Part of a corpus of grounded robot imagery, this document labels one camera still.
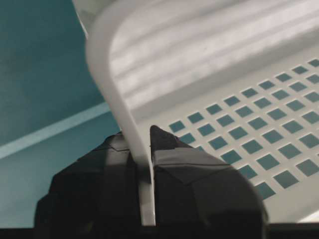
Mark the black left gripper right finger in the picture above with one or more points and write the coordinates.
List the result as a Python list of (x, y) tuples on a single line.
[(199, 196)]

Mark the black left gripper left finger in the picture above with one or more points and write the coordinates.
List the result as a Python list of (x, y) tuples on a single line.
[(96, 197)]

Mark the white perforated plastic basket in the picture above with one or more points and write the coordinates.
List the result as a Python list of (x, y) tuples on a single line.
[(238, 79)]

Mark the light blue tape strip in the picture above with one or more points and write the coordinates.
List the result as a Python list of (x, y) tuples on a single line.
[(54, 129)]

